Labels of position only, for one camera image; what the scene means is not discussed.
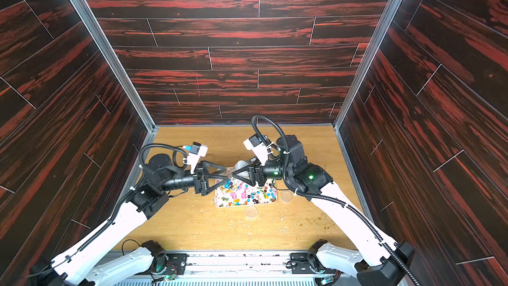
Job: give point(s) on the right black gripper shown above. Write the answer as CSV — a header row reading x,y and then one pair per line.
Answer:
x,y
256,173

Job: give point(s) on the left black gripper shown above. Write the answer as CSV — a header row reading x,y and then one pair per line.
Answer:
x,y
199,180

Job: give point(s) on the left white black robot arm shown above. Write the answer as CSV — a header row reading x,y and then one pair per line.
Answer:
x,y
80,264

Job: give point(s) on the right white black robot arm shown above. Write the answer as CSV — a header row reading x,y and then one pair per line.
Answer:
x,y
377,260

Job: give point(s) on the floral pattern tray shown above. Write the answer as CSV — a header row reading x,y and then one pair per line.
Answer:
x,y
245,195

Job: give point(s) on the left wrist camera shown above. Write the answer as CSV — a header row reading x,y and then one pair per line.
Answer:
x,y
195,152

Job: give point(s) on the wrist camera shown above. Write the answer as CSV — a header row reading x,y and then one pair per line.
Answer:
x,y
261,147
195,152

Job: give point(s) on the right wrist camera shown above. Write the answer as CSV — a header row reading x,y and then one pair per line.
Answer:
x,y
261,147

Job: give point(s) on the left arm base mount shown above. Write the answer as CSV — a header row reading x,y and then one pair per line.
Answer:
x,y
169,264

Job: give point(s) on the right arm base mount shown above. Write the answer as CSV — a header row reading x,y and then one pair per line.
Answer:
x,y
300,264

